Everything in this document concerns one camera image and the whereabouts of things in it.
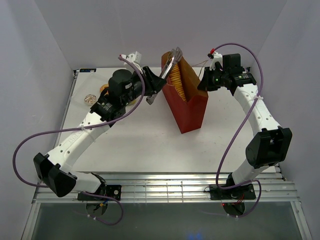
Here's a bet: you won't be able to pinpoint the white patterned round bread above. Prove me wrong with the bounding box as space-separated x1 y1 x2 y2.
83 94 97 106

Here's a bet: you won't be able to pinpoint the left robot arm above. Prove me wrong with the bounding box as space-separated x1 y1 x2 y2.
33 66 167 200

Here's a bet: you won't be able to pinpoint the metal tongs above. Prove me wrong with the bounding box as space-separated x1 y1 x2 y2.
146 61 171 105

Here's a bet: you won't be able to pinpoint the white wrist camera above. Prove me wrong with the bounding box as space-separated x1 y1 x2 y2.
207 48 223 70
120 51 142 70

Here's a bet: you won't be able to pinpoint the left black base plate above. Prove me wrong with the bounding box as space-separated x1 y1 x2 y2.
77 184 122 201

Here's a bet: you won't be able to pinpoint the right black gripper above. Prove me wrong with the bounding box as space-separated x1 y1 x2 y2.
197 66 228 92

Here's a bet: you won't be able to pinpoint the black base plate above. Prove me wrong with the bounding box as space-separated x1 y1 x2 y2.
77 184 122 201
208 184 256 200

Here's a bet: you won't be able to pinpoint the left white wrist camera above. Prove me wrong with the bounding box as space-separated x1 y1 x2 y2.
120 51 142 70

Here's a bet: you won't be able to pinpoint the clear plastic tray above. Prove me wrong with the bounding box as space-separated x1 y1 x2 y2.
70 72 109 117

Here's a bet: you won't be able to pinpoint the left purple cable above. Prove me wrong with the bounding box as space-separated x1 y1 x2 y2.
12 54 124 226

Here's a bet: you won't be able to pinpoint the ring donut bread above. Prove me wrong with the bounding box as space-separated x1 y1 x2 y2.
99 84 109 93

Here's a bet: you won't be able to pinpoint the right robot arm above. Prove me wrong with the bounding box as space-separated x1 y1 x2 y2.
197 52 293 199

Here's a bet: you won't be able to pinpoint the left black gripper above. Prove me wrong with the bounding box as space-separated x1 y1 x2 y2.
121 66 167 107

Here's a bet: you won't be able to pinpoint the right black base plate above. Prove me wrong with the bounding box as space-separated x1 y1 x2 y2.
208 184 256 200

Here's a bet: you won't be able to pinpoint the long ridged bread loaf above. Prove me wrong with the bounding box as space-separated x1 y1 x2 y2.
165 49 187 103

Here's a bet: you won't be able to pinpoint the red paper bag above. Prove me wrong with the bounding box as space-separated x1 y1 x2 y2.
162 58 209 134

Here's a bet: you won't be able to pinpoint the aluminium frame rail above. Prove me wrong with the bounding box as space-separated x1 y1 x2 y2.
31 171 301 204

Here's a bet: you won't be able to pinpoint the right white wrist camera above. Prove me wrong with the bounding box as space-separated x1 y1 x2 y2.
207 48 223 70

